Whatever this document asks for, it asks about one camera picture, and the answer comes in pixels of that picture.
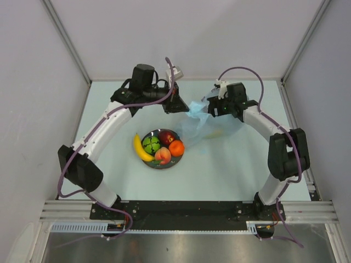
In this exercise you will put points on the yellow fake banana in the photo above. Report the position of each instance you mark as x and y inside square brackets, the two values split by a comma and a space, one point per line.
[142, 154]

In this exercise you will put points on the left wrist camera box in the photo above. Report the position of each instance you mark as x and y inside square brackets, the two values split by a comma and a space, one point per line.
[174, 74]

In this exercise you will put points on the orange fake mandarin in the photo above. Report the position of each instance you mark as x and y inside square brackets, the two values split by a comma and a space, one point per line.
[176, 148]

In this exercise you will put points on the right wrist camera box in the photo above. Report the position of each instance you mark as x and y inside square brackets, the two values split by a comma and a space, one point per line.
[222, 86]

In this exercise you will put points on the green fake watermelon ball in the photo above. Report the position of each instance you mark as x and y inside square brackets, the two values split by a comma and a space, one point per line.
[151, 144]

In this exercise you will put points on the corner aluminium post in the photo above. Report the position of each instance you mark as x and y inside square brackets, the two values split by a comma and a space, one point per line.
[322, 9]
[63, 34]

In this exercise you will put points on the dark blue ceramic plate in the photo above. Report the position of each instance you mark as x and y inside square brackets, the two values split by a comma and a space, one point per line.
[174, 160]

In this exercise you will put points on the red fake apple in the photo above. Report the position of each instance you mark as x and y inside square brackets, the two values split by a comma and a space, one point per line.
[166, 137]

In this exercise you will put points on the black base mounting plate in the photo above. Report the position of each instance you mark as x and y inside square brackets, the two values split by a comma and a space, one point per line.
[198, 215]

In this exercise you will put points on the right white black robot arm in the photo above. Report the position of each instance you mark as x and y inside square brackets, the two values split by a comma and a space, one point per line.
[288, 155]

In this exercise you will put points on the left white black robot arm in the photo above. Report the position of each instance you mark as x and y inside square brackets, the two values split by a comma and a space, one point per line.
[78, 162]

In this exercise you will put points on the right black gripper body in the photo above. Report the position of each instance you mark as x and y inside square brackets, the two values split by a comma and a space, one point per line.
[224, 106]

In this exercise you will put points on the aluminium frame rail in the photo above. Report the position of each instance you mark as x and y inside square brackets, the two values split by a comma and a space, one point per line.
[297, 212]

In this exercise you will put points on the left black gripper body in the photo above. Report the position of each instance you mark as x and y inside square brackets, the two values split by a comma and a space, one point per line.
[168, 105]

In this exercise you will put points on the orange fake peach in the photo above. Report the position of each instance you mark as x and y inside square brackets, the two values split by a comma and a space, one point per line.
[163, 156]

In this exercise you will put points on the light blue printed plastic bag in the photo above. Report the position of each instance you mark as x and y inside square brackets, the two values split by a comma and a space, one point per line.
[198, 123]

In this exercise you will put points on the left corner aluminium post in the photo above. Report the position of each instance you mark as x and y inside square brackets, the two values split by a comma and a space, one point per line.
[63, 34]

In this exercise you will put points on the right corner aluminium post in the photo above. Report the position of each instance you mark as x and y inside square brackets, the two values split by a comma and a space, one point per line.
[322, 9]

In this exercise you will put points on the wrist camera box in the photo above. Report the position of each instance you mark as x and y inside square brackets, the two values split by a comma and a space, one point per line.
[222, 86]
[174, 74]

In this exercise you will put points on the white slotted cable duct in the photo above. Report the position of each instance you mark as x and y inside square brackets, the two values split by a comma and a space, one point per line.
[105, 228]

